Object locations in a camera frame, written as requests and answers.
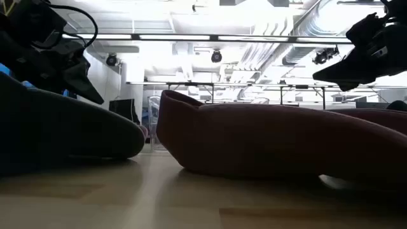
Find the black metal table frame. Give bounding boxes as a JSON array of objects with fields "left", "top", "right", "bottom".
[
  {"left": 166, "top": 81, "right": 216, "bottom": 104},
  {"left": 279, "top": 84, "right": 327, "bottom": 111}
]

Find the long ceiling light tube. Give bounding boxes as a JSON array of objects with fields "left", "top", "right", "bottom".
[
  {"left": 62, "top": 33, "right": 133, "bottom": 40},
  {"left": 217, "top": 35, "right": 289, "bottom": 43},
  {"left": 295, "top": 36, "right": 352, "bottom": 45},
  {"left": 139, "top": 34, "right": 210, "bottom": 41}
]

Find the dark navy baseball cap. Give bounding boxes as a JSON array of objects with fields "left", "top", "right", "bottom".
[{"left": 0, "top": 71, "right": 146, "bottom": 177}]

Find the maroon baseball cap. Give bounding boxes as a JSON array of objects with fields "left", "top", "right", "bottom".
[{"left": 156, "top": 89, "right": 407, "bottom": 192}]

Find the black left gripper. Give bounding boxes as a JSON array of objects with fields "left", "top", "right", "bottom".
[{"left": 0, "top": 0, "right": 105, "bottom": 106}]

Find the black computer monitor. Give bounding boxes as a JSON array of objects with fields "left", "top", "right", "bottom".
[
  {"left": 355, "top": 101, "right": 390, "bottom": 110},
  {"left": 108, "top": 98, "right": 141, "bottom": 126}
]

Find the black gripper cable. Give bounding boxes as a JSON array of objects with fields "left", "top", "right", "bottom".
[{"left": 38, "top": 3, "right": 99, "bottom": 50}]

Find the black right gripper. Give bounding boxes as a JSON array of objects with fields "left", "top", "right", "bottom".
[{"left": 312, "top": 13, "right": 407, "bottom": 93}]

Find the clear plastic bin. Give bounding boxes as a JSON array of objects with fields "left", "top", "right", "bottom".
[{"left": 147, "top": 95, "right": 270, "bottom": 152}]

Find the black ceiling camera cluster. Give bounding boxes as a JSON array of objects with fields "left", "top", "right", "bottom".
[{"left": 312, "top": 45, "right": 340, "bottom": 66}]

